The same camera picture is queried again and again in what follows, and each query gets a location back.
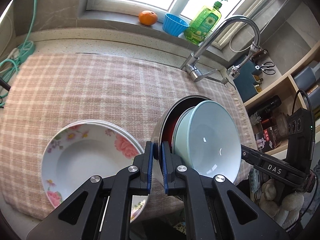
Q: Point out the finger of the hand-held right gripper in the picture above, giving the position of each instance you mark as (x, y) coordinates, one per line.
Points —
(272, 167)

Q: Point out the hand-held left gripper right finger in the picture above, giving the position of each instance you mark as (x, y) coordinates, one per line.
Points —
(165, 167)

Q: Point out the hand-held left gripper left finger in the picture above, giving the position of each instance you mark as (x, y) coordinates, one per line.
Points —
(149, 167)

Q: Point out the red steel bowl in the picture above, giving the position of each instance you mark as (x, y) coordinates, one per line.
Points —
(168, 135)

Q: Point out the large steel bowl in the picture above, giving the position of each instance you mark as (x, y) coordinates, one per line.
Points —
(157, 132)

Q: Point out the small white plate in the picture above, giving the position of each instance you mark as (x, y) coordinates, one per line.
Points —
(125, 135)

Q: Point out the large white floral plate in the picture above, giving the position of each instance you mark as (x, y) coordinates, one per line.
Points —
(125, 132)

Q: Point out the light blue ceramic bowl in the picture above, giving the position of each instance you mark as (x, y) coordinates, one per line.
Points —
(207, 135)

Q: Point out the floral light blue deep plate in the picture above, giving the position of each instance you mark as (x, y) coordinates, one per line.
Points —
(82, 160)

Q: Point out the red and black box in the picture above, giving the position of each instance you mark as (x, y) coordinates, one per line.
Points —
(268, 137)

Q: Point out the beige plush toy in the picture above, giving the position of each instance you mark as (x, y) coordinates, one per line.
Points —
(282, 205)

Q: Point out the black bottle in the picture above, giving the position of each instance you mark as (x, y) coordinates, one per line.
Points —
(267, 105)

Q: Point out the glass cups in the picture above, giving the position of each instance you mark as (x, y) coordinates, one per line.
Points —
(256, 118)

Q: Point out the wooden shelf unit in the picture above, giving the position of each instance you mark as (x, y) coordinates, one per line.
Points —
(275, 82)

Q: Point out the grey storage box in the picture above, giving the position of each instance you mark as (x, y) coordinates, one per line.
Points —
(306, 76)

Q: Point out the scissors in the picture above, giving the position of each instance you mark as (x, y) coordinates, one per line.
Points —
(268, 67)

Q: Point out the dark teal knife holder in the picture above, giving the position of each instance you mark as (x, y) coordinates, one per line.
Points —
(246, 80)

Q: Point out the pink plaid cloth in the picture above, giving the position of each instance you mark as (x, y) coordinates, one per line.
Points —
(87, 92)

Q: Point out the chrome pull-out sprayer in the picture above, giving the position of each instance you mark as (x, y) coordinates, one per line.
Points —
(233, 70)

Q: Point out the chrome faucet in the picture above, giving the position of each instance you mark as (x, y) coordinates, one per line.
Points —
(200, 50)

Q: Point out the blue fluted cup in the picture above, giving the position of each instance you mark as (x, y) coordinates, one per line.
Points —
(175, 25)

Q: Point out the green dish soap bottle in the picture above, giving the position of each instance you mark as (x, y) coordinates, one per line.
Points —
(202, 25)

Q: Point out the orange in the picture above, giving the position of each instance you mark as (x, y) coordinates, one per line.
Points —
(148, 18)

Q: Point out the white plug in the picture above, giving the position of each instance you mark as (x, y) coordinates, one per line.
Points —
(13, 53)

